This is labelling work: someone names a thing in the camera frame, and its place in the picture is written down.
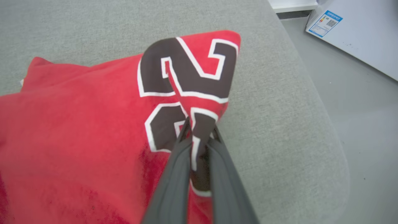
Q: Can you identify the white washing machine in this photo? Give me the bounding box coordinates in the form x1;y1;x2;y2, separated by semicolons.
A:
306;0;398;82

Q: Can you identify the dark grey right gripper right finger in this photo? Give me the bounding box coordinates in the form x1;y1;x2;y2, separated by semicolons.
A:
207;124;260;224

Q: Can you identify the blue white label sticker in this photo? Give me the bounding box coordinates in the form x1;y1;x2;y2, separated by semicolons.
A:
306;10;343;38

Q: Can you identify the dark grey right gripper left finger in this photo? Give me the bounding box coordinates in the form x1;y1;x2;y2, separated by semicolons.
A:
141;117;193;224

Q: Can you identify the red basketball jersey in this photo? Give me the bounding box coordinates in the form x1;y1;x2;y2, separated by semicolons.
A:
0;30;241;224

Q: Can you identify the grey fabric sofa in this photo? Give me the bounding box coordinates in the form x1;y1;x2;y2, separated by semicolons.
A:
0;0;350;224

